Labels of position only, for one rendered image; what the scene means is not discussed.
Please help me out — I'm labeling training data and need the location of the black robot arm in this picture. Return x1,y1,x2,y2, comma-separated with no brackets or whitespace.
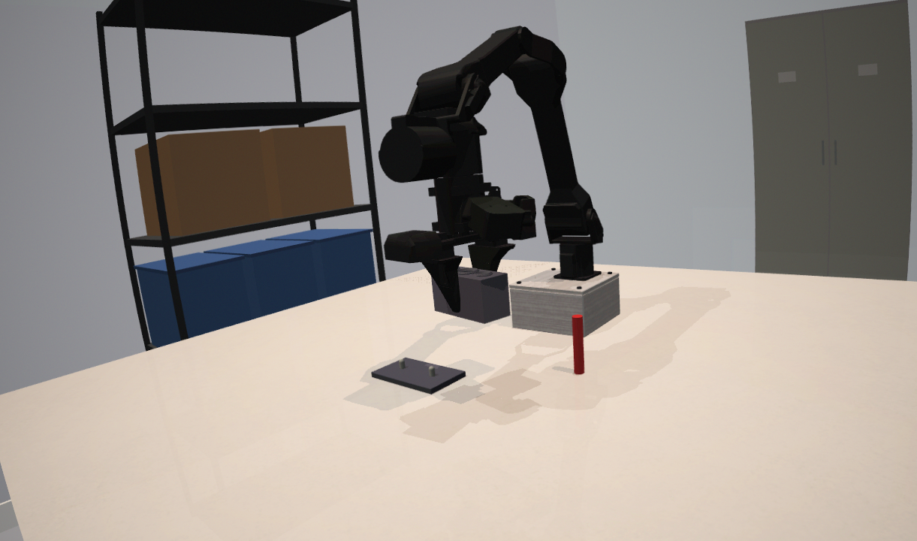
379,26,604,281

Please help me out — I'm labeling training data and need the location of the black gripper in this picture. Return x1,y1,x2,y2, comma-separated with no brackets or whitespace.
384,174,516,313

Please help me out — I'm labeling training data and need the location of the red peg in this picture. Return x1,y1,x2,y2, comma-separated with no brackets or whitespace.
572,315,585,375

